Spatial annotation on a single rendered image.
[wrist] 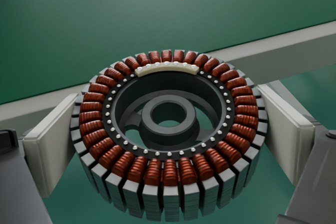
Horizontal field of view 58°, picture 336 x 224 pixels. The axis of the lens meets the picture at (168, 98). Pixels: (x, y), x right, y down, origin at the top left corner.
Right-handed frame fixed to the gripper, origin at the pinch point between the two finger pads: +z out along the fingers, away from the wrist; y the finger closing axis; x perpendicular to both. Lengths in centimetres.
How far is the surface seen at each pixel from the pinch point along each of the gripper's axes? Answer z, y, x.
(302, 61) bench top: 17.3, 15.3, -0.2
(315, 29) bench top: 17.6, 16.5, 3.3
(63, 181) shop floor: 76, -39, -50
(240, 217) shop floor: 62, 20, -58
